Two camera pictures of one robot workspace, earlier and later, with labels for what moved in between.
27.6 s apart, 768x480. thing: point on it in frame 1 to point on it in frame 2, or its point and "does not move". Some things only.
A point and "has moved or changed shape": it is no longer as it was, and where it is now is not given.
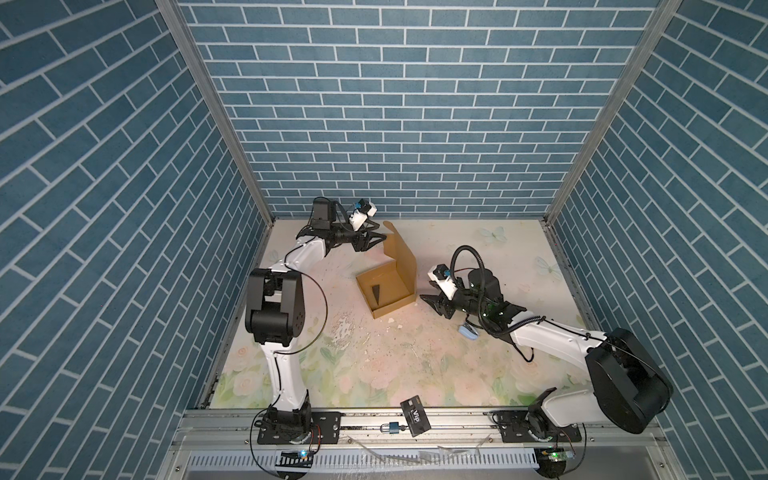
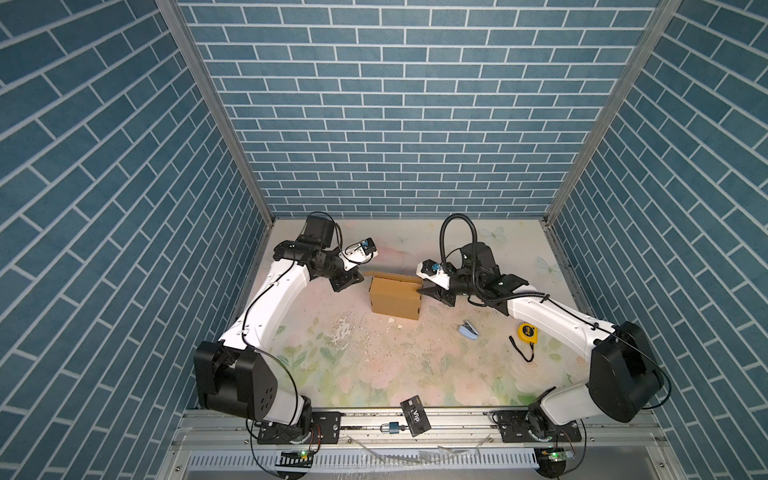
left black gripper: (359, 243) to (346, 279)
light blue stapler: (468, 331) does not move
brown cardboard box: (397, 280) has moved or changed shape
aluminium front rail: (387, 430) does not move
